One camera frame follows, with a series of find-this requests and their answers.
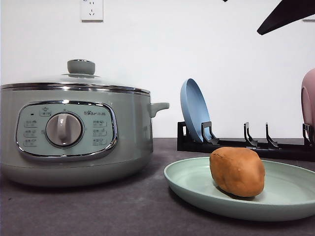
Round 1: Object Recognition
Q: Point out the blue plate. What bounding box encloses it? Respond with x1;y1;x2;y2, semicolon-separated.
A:
180;78;211;142

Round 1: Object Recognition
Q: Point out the glass steamer lid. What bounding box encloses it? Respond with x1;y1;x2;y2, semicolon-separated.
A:
1;59;151;94

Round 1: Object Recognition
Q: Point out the green plate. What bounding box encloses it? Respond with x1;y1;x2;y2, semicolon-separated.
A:
164;157;315;222

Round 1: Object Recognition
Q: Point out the brown potato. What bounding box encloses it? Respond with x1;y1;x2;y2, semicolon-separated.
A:
209;147;265;197

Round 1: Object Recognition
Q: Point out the black plate rack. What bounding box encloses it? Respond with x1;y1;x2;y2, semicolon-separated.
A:
177;121;315;161

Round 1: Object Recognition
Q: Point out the pink plate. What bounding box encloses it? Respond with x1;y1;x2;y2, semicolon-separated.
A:
301;68;315;144

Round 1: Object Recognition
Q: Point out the white right wall socket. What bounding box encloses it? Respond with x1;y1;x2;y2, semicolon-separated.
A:
303;17;315;22

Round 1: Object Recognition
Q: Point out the white left wall socket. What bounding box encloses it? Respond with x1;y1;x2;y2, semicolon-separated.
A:
81;0;104;23

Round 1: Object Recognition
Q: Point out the white wall socket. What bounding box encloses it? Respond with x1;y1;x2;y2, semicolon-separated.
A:
303;17;315;22
81;0;104;23

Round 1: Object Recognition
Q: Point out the green electric steamer pot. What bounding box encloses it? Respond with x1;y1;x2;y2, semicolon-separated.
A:
0;83;169;187

